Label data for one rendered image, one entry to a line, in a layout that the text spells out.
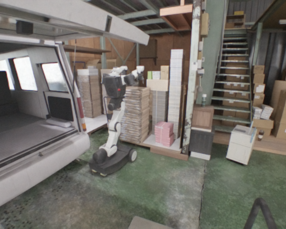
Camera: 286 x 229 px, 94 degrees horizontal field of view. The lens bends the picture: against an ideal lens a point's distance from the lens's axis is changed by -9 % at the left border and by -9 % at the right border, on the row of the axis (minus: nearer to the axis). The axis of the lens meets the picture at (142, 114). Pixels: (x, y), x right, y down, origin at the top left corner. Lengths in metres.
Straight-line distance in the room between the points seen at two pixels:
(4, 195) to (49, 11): 1.60
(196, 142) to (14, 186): 2.42
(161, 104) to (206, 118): 0.92
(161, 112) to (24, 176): 2.31
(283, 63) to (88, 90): 6.01
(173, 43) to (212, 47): 3.74
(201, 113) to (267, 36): 4.30
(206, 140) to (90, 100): 3.09
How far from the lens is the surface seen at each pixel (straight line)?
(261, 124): 4.08
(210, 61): 3.19
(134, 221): 1.54
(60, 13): 0.75
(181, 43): 6.71
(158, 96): 2.92
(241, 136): 2.65
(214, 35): 3.24
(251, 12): 9.16
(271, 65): 6.26
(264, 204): 1.10
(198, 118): 2.50
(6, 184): 1.85
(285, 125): 4.20
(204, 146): 2.65
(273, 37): 6.30
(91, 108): 4.33
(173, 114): 2.92
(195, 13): 2.42
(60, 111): 2.55
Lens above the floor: 1.45
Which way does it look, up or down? 17 degrees down
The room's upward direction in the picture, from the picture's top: straight up
